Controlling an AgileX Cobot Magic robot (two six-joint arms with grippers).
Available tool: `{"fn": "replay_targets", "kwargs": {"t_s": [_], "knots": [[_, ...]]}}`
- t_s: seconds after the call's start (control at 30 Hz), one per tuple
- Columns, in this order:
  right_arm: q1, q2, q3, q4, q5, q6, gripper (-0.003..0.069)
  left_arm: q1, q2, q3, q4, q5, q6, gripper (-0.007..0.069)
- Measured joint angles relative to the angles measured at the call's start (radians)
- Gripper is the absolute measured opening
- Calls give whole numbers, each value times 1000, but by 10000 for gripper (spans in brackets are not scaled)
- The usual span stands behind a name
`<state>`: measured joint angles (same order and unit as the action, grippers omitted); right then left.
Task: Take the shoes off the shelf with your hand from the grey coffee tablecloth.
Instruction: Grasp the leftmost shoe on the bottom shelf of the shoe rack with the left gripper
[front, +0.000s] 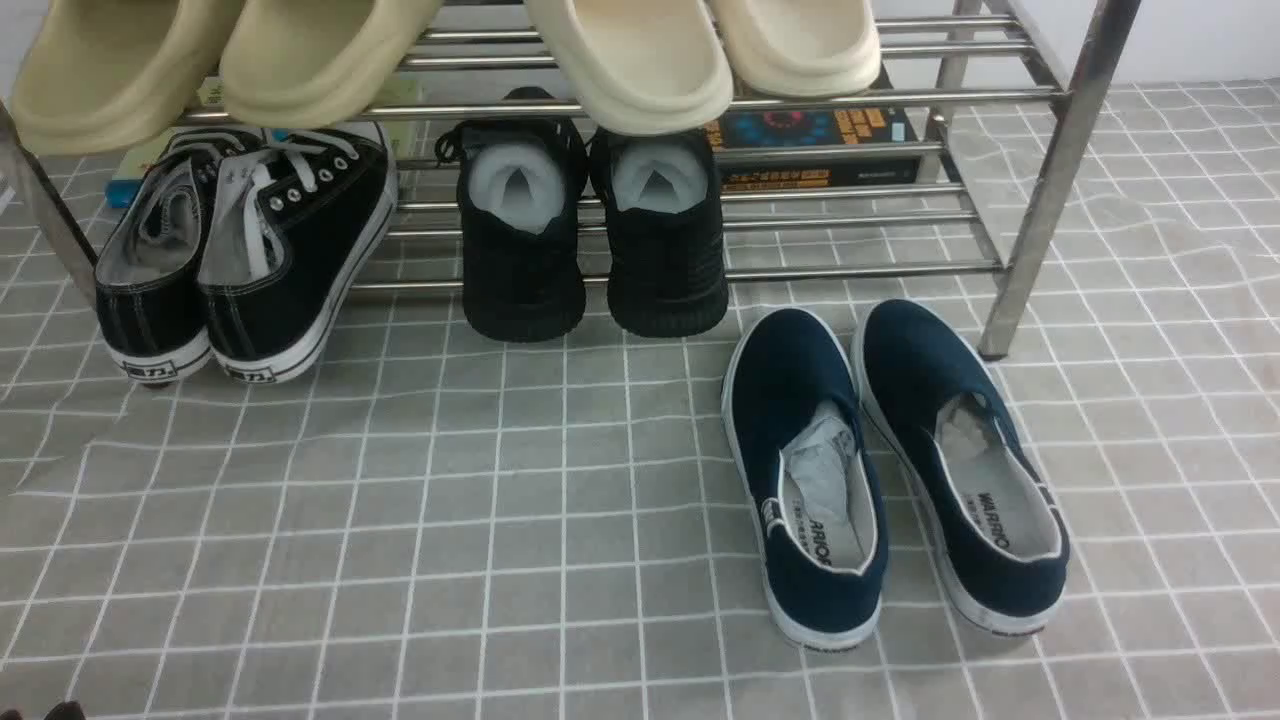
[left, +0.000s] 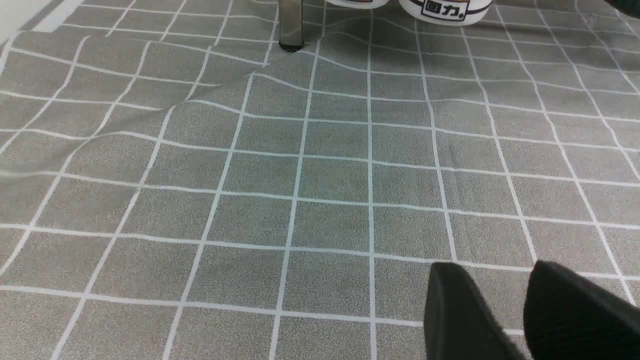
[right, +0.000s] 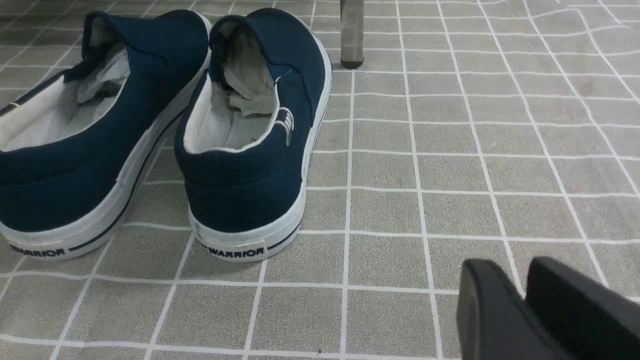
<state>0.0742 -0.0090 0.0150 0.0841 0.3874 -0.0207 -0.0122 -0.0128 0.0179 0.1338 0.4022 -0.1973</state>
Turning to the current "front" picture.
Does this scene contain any black canvas sneaker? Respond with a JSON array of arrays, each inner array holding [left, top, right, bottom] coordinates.
[[197, 122, 399, 386], [93, 126, 268, 387]]

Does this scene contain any silver metal shoe rack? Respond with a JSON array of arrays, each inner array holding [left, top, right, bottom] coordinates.
[[3, 1, 1140, 360]]

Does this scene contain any black knit sneaker right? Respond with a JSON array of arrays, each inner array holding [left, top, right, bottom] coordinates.
[[588, 128, 730, 340]]

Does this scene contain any black knit sneaker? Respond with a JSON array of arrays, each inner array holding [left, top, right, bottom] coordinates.
[[588, 128, 730, 340], [434, 117, 588, 343]]

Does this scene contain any navy slip-on shoe left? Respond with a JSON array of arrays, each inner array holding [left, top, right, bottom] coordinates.
[[721, 307, 890, 652]]

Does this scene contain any navy slip-on shoe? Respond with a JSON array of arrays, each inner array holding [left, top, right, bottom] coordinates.
[[850, 299, 1071, 637], [721, 307, 890, 652]]

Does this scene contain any black knit sneaker left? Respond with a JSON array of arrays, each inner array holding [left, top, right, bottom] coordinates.
[[434, 117, 588, 343]]

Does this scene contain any black book colourful cover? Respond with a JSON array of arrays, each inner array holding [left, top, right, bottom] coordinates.
[[705, 105, 920, 192]]

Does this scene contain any grey checked floor cloth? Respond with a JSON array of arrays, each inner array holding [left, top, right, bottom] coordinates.
[[1, 79, 1277, 719]]

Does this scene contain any cream foam slipper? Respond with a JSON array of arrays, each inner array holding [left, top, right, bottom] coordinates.
[[524, 1, 733, 136], [710, 1, 882, 97]]

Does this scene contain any cream foam slipper far right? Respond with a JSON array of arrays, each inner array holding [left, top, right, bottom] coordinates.
[[710, 1, 882, 97]]

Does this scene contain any navy slip-on shoe right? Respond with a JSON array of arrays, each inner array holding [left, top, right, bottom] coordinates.
[[850, 299, 1071, 637]]

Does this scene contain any yellow-green foam slipper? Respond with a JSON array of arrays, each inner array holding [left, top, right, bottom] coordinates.
[[9, 1, 244, 155], [219, 1, 443, 129]]

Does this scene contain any blue green book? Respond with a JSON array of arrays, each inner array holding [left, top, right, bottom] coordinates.
[[104, 73, 422, 209]]

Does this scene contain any yellow-green foam slipper far left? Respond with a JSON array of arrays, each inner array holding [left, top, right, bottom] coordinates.
[[9, 1, 244, 155]]

